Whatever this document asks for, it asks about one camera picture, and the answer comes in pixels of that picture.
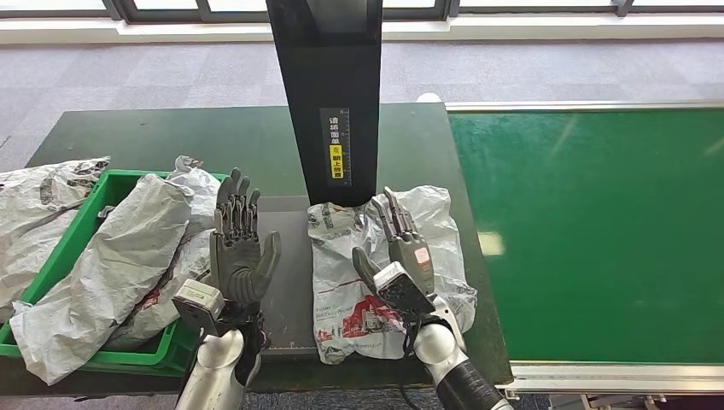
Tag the white window sill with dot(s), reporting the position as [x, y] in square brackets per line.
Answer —
[509, 28]

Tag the white black-print parcel bag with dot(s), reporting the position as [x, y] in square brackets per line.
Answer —
[22, 226]

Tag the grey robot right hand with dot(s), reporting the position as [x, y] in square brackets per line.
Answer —
[413, 252]

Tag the green plastic crate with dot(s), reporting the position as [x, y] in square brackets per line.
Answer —
[141, 359]

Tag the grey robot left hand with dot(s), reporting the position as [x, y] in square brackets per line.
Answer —
[240, 266]

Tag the green conveyor belt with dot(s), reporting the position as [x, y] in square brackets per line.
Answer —
[594, 226]

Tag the black inbound scanner machine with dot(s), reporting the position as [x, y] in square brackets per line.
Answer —
[333, 68]

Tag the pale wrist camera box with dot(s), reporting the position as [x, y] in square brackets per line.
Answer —
[198, 294]
[404, 294]

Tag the plain grey parcel bag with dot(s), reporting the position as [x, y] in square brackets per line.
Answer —
[113, 254]

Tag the white round conveyor cap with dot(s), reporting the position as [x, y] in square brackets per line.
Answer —
[429, 97]

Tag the white parcel red building print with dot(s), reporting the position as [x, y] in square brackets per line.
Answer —
[339, 283]

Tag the black yellow instruction label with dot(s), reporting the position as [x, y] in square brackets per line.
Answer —
[336, 161]

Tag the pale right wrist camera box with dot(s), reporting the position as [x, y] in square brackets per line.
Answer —
[404, 294]

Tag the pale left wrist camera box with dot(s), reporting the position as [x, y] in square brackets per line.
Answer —
[198, 294]

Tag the white parcel black red print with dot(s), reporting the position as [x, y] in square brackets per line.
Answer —
[198, 192]

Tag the dark window frame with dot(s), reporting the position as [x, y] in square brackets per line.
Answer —
[169, 16]

